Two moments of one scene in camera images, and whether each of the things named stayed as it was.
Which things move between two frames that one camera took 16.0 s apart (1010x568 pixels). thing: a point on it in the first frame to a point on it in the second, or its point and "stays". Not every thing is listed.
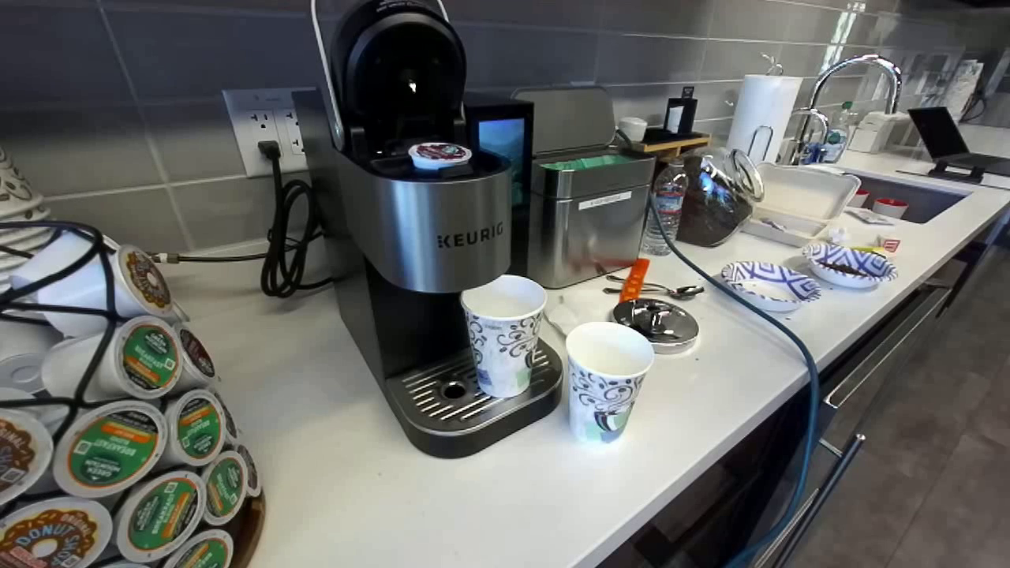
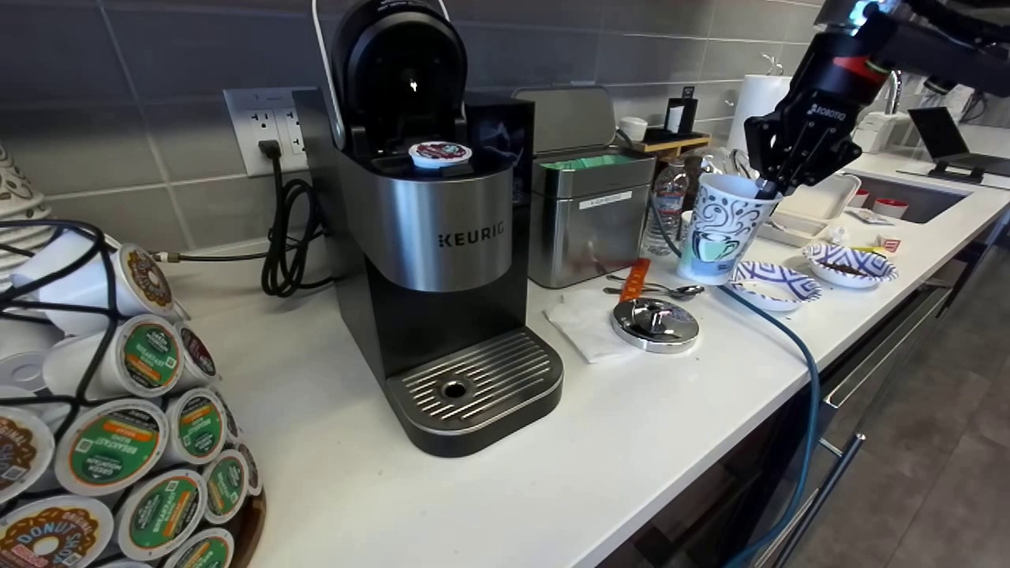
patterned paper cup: (504, 313) to (729, 214)
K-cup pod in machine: (441, 151) stays
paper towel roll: (760, 111) stays
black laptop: (947, 147) stays
